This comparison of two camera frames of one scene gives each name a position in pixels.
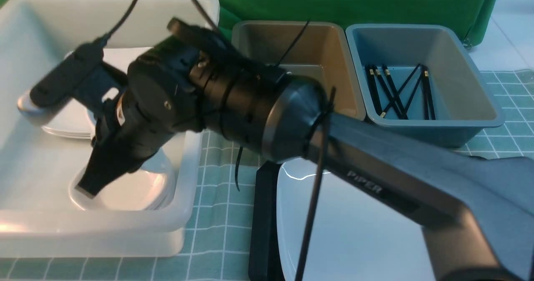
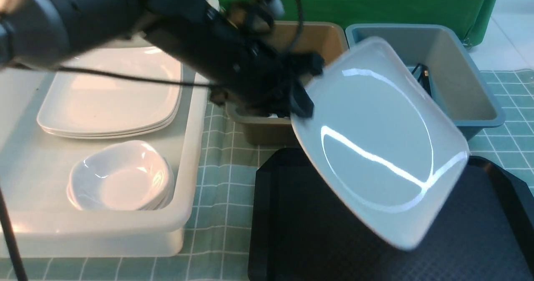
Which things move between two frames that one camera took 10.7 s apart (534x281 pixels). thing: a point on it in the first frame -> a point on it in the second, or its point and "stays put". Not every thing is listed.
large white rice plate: (358, 236) -> (379, 131)
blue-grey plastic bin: (421, 77) stays put
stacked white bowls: (151, 187) stays put
